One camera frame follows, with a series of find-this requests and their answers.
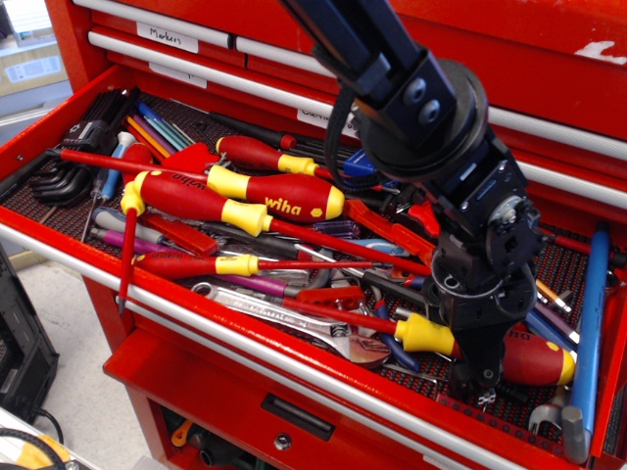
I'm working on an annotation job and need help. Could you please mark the red plastic bit holder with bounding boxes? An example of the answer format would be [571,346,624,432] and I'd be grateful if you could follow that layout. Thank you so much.
[295,285,365,310]

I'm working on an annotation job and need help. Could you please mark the large blue hex key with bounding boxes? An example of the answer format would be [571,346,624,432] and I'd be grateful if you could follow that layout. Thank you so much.
[561,222,610,464]

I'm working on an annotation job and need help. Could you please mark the red tool chest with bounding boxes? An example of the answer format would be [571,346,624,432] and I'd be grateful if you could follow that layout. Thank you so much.
[43,0,627,470]

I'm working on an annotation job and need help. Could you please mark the small red yellow screwdriver top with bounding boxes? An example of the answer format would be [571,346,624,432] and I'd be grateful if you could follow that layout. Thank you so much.
[215,135,401,195]

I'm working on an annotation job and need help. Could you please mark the slim red yellow screwdriver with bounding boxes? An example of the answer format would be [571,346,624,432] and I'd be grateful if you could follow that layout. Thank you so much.
[133,252,386,280]

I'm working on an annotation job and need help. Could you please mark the red folding key holder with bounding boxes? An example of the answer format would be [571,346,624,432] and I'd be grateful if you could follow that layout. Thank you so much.
[344,200,435,265]

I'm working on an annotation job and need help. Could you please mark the rainbow hex key set left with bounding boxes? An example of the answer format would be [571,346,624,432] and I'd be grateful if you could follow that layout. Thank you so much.
[124,102,220,173]

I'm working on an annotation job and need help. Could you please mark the chrome adjustable wrench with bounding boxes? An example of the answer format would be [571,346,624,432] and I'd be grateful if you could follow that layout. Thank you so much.
[191,282,391,369]

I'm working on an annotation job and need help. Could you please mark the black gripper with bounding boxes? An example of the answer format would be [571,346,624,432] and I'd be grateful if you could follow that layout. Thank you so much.
[422,264,537,406]

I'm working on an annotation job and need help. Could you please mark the small red precision screwdriver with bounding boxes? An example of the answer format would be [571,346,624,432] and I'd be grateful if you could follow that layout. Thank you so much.
[539,227,626,268]

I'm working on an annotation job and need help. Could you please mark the red strip bit rail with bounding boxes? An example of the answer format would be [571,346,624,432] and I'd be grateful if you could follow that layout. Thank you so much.
[435,393,564,457]

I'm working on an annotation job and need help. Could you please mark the large red yellow Wiha screwdriver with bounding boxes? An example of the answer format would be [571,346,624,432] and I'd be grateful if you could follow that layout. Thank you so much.
[282,299,576,386]

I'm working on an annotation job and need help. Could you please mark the black torx key set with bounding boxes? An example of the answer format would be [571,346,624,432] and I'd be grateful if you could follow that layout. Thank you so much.
[1,87,140,206]

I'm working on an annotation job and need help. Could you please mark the white Cutting Tools label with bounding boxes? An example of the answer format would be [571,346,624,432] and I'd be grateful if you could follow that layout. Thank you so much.
[296,109,359,138]

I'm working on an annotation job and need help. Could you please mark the open red tool drawer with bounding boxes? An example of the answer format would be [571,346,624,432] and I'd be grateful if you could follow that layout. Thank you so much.
[1,54,626,469]

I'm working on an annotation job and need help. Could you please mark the blue handled pliers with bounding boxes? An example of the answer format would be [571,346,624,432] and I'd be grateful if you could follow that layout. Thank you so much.
[362,279,420,373]

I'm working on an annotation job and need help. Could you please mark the rainbow hex key set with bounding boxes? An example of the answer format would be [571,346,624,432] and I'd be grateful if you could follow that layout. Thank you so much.
[406,198,582,353]
[124,102,220,173]

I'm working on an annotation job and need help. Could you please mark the black red slim screwdriver top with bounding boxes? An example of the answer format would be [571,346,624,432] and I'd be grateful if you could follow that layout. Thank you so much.
[209,112,298,150]

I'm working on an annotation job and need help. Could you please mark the red yellow Wiha screwdriver centre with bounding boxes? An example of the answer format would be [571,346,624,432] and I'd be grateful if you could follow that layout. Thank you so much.
[60,144,345,224]

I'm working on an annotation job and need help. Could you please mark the chrome open end wrench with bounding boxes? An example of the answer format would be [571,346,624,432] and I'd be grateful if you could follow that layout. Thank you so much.
[528,388,569,434]

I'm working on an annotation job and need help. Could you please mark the long red yellow Wiha screwdriver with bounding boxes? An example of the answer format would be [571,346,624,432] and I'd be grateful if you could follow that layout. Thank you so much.
[127,170,431,275]

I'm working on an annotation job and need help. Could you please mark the thin red screwdriver over edge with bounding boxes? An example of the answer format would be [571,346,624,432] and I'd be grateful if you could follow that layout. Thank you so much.
[118,180,145,316]

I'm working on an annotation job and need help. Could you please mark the purple handled screwdriver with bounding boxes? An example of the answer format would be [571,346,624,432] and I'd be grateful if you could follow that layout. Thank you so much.
[90,227,303,300]

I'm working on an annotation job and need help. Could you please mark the rainbow hex key set right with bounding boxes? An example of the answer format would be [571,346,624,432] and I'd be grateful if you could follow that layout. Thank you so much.
[406,198,582,353]

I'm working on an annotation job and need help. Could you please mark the black equipment box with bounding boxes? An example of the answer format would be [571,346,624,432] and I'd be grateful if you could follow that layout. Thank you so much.
[1,253,59,423]

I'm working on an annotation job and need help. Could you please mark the blue white handled screwdriver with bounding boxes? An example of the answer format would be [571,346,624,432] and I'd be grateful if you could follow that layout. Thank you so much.
[100,130,137,203]

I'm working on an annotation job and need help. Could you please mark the white Markers label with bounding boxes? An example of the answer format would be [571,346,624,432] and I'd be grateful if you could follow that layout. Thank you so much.
[136,23,199,54]

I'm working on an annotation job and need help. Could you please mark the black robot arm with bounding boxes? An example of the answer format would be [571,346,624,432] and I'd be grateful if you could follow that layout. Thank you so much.
[286,1,542,396]

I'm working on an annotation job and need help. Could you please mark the blue holder black hex keys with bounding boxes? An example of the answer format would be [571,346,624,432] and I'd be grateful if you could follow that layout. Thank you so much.
[290,136,394,191]

